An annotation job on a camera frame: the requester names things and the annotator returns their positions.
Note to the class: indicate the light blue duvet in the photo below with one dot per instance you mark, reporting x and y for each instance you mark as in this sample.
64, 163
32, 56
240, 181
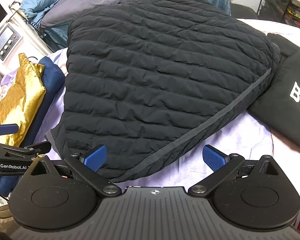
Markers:
35, 10

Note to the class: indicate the black quilted jacket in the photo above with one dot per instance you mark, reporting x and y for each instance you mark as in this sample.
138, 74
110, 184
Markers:
150, 79

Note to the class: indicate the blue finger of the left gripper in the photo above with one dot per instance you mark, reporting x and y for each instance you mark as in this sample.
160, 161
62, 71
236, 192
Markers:
8, 129

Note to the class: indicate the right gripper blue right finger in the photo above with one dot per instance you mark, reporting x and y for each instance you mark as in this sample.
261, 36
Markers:
214, 158

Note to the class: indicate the black garment white lettering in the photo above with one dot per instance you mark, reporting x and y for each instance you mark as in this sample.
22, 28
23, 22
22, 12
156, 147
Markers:
279, 106

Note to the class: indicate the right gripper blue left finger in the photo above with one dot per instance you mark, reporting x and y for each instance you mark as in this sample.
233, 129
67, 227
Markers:
94, 158

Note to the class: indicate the gold shiny fabric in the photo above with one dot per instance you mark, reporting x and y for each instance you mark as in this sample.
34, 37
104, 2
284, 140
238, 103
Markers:
22, 100

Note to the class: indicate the white device with screen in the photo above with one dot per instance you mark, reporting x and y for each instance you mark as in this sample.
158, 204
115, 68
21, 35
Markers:
15, 38

